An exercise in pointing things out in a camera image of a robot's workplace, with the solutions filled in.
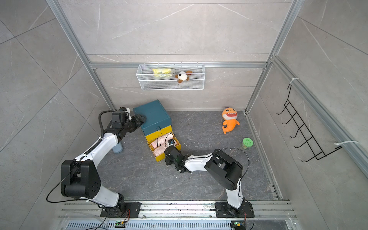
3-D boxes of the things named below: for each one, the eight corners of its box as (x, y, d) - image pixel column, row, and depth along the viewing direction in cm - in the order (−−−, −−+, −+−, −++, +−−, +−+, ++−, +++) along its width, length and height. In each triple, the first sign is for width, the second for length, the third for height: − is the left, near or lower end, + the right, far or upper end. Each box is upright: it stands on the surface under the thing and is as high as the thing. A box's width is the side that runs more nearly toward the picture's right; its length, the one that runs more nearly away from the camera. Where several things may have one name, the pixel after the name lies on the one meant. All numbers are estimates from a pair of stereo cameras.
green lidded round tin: (242, 150, 99) (245, 146, 95) (240, 141, 103) (242, 137, 99) (251, 150, 99) (254, 146, 95) (249, 141, 103) (251, 137, 99)
